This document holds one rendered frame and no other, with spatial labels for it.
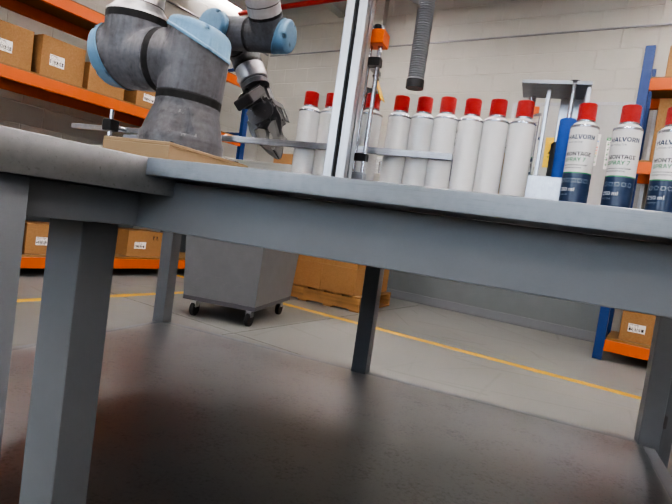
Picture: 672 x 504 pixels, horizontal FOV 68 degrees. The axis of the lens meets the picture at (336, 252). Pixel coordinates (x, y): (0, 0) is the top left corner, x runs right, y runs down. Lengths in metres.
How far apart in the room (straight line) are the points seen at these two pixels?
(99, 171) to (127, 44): 0.49
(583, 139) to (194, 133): 0.72
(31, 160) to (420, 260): 0.37
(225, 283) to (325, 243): 2.97
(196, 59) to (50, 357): 0.53
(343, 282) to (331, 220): 4.13
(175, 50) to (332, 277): 3.89
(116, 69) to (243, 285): 2.52
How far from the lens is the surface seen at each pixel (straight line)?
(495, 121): 1.10
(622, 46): 5.81
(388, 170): 1.12
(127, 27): 1.05
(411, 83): 1.05
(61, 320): 0.74
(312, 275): 4.80
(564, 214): 0.44
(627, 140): 1.10
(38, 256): 4.79
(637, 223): 0.45
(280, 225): 0.55
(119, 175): 0.59
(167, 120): 0.92
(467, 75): 6.08
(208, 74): 0.95
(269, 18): 1.21
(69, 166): 0.56
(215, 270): 3.50
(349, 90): 1.03
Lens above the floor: 0.79
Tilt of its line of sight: 3 degrees down
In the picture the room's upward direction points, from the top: 8 degrees clockwise
